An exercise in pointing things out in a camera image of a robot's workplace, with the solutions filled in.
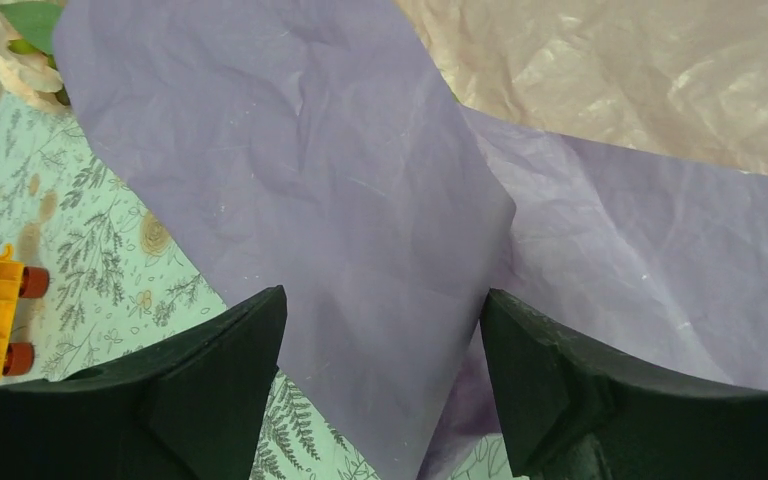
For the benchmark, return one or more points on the floral patterned table mat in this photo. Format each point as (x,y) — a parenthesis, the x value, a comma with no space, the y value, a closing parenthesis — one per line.
(118,281)

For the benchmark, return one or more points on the purple paper flower bouquet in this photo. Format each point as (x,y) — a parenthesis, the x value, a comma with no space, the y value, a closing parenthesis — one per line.
(315,145)

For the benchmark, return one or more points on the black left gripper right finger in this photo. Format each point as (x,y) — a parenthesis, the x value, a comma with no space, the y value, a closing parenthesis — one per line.
(572,407)

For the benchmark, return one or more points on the pink wrapping paper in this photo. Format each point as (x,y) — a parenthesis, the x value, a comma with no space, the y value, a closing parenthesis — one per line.
(687,79)

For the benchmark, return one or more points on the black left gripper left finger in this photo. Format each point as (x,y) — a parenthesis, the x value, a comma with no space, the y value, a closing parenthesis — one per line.
(188,407)

